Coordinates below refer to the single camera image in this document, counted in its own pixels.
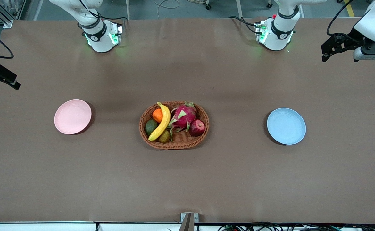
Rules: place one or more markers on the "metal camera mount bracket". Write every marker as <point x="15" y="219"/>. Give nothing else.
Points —
<point x="189" y="223"/>

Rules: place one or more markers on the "red apple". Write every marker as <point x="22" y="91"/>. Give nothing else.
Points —
<point x="197" y="128"/>

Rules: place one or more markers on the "black chair caster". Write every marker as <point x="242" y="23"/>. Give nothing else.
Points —
<point x="269" y="4"/>
<point x="208" y="5"/>

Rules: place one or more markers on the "dark green avocado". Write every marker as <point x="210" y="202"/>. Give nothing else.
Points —
<point x="150" y="127"/>

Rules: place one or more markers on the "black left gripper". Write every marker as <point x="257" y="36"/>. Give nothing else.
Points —
<point x="350" y="38"/>

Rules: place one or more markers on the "brown kiwi fruit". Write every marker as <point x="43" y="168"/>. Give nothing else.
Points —
<point x="164" y="137"/>

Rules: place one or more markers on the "orange tangerine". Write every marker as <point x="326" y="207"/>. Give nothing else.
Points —
<point x="157" y="115"/>

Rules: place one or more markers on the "pink plate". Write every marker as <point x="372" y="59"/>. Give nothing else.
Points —
<point x="72" y="117"/>

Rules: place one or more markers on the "brown wicker basket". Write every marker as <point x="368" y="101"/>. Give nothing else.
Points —
<point x="181" y="142"/>

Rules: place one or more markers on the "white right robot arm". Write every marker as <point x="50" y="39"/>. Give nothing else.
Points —
<point x="99" y="41"/>

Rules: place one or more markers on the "light blue plate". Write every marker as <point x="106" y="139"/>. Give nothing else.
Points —
<point x="285" y="126"/>

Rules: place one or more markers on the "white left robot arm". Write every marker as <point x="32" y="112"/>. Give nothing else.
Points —
<point x="279" y="35"/>

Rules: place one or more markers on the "pink dragon fruit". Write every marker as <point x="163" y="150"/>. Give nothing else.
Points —
<point x="182" y="117"/>

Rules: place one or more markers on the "yellow banana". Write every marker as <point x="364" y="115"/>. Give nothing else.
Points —
<point x="165" y="120"/>

